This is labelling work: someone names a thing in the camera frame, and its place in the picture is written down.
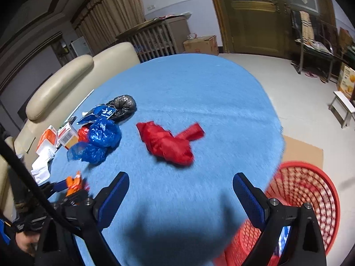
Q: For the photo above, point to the brown cardboard box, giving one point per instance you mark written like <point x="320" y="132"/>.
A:
<point x="201" y="44"/>

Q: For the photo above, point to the cream leather sofa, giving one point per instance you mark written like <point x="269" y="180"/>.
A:
<point x="55" y="86"/>

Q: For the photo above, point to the orange snack wrapper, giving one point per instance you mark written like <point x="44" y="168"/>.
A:
<point x="73" y="184"/>

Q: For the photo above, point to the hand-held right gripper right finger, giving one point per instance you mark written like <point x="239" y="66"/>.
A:
<point x="249" y="196"/>

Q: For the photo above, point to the dark metal rack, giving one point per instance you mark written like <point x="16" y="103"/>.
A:
<point x="316" y="50"/>

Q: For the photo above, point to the black plastic bag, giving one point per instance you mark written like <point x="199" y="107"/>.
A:
<point x="124" y="104"/>

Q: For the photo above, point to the white tissue sheets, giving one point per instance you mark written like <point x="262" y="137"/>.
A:
<point x="41" y="166"/>

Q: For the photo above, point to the white barcode box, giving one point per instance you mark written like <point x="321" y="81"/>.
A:
<point x="66" y="135"/>

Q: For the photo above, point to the green and black wrapper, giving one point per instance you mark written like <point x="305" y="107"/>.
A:
<point x="72" y="119"/>

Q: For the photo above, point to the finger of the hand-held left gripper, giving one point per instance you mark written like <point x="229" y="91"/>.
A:
<point x="73" y="199"/>
<point x="56" y="186"/>

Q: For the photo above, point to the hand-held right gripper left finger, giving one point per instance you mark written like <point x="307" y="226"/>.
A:
<point x="116" y="196"/>

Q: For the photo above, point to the small red wrapper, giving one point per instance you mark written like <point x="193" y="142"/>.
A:
<point x="82" y="134"/>

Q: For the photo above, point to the orange and white tissue pack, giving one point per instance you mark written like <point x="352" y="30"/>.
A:
<point x="47" y="137"/>

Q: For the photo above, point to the red plastic bag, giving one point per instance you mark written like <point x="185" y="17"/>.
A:
<point x="169" y="144"/>

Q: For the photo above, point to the plaid hanging cloth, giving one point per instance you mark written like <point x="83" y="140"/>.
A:
<point x="306" y="25"/>

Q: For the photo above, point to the white appliance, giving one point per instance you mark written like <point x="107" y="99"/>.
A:
<point x="80" y="45"/>

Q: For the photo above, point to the yellow printed box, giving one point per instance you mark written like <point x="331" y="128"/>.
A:
<point x="346" y="80"/>

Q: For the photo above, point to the small wooden stool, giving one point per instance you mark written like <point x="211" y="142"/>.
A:
<point x="342" y="102"/>

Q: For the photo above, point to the blue snack wrapper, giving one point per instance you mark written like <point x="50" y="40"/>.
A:
<point x="99" y="113"/>

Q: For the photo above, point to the person's left hand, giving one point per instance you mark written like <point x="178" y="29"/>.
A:
<point x="25" y="242"/>

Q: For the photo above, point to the wooden door with glass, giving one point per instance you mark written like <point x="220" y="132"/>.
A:
<point x="249" y="27"/>

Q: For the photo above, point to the flat cardboard sheet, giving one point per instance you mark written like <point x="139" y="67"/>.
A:
<point x="302" y="149"/>

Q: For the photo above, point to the slatted grey cabinet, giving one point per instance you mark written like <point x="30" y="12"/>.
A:
<point x="155" y="41"/>

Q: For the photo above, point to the blue plastic bag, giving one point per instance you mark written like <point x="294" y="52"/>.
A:
<point x="102" y="135"/>

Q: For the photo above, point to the red plastic basket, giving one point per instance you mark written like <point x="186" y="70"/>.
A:
<point x="299" y="199"/>

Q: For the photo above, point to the beige curtain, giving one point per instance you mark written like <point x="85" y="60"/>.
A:
<point x="111" y="11"/>

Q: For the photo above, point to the thin white stick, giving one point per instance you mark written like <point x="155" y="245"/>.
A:
<point x="83" y="102"/>

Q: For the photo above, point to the tall brown carton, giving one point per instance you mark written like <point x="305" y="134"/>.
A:
<point x="345" y="37"/>

